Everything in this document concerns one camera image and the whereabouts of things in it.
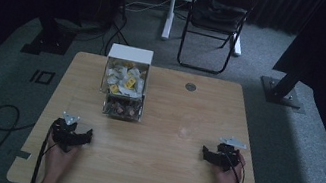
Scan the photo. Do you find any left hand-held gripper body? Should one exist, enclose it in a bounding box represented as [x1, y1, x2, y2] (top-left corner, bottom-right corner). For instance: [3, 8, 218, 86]
[53, 110, 88, 155]

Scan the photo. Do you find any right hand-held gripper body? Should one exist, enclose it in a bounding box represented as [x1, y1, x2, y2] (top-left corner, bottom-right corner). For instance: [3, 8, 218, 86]
[212, 134, 246, 175]

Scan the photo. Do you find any person's right hand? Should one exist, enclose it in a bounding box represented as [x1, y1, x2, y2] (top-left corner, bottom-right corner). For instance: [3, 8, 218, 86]
[209, 147, 250, 183]

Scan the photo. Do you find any person's left hand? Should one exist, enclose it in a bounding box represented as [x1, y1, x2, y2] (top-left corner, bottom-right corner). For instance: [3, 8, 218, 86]
[42, 131, 84, 174]

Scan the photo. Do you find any grey tape strip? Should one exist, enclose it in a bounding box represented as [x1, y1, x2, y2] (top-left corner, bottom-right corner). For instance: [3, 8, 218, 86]
[14, 149, 32, 161]

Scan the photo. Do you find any pile of brown wrapped snacks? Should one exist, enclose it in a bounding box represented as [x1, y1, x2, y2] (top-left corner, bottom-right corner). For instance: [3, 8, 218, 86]
[103, 98, 142, 122]

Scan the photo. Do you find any clear plastic box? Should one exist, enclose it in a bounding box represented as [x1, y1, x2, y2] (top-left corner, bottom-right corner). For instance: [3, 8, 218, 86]
[101, 89, 147, 124]

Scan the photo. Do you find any pile of white yellow packets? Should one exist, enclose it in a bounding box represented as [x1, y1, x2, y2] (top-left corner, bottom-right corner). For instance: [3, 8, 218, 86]
[102, 58, 149, 100]

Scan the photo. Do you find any grey round table grommet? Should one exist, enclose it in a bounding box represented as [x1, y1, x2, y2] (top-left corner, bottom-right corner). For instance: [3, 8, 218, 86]
[183, 81, 198, 93]

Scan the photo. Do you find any black stand with flat base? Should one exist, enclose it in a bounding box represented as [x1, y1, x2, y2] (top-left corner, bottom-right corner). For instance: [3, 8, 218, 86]
[20, 11, 79, 62]

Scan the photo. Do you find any white storage box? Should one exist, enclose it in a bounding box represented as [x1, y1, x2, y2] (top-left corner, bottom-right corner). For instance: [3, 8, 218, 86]
[99, 41, 155, 102]

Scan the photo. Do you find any black folding chair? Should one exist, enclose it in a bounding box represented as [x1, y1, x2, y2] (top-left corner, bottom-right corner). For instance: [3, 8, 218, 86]
[174, 0, 258, 80]

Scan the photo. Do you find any white desk leg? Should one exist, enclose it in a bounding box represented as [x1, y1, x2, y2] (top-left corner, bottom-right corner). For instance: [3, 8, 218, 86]
[160, 0, 198, 45]

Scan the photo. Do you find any dark curtain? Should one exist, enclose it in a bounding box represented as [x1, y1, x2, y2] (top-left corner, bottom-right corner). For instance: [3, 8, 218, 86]
[246, 0, 323, 40]

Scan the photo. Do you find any right hand-held gripper cable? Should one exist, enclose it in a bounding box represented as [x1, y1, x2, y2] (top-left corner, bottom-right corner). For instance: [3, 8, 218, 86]
[219, 151, 249, 183]

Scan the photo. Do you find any hand-held gripper cable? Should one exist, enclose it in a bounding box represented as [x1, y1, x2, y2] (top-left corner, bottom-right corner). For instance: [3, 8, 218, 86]
[28, 126, 61, 183]
[219, 151, 249, 183]

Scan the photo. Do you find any left hand-held gripper cable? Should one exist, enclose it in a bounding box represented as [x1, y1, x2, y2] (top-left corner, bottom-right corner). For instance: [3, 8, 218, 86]
[28, 126, 61, 183]

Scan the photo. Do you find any black floor cable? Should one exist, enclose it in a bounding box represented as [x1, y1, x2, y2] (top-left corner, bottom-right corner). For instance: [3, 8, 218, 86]
[0, 102, 39, 183]

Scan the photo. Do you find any black cable bundle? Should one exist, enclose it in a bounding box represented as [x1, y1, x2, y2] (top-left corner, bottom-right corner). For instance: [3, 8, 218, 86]
[98, 0, 138, 61]

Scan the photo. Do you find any white floor cable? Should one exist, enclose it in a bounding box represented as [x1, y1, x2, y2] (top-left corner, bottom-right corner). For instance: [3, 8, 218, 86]
[124, 0, 172, 18]

